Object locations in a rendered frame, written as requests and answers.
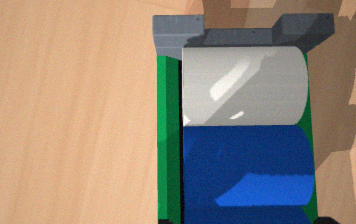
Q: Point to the white cylinder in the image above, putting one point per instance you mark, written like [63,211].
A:
[236,86]

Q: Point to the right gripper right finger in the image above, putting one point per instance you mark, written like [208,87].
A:
[325,220]

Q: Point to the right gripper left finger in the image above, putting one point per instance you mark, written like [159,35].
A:
[164,221]

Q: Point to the blue cylinder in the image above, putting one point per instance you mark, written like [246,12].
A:
[249,166]
[288,215]

